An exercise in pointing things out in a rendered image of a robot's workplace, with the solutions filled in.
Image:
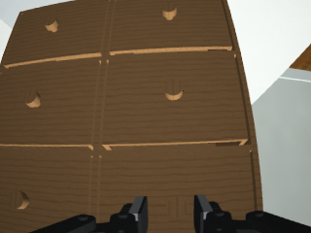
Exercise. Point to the brown wooden drawer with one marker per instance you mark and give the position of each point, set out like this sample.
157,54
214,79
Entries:
146,108
40,190
64,114
74,30
223,177
153,25

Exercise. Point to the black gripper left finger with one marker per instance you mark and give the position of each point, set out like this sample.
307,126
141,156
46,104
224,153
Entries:
125,221

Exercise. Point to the brown wooden chest of drawers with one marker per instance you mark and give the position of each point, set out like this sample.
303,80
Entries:
99,150

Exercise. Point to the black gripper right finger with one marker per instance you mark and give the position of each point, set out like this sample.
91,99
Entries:
255,222

